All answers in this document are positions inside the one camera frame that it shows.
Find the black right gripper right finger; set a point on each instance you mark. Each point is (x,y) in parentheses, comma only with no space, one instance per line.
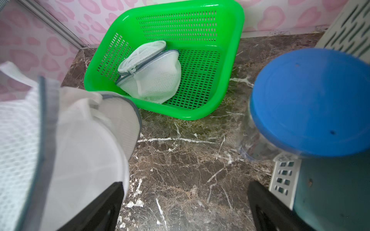
(270,214)

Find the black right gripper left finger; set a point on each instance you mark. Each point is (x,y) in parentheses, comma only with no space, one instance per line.
(101,214)

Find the white mesh laundry bag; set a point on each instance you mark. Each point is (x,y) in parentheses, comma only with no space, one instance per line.
(61,147)

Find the white mesh bag in basket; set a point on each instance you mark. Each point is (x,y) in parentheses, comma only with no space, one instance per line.
(151,73)

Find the pencil tube blue lid standing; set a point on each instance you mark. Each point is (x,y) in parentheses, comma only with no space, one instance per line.
(311,103)

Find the green plastic basket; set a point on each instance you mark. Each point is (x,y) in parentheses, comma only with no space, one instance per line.
(207,36)

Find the white file organizer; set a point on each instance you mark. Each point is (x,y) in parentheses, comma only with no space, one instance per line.
(350,34)

